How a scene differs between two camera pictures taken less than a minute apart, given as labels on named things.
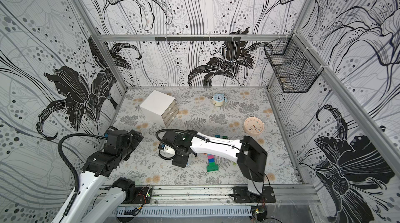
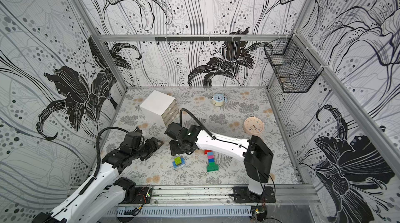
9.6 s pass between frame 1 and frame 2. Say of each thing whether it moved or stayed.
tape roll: stayed
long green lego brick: stayed
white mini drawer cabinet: stayed
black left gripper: moved
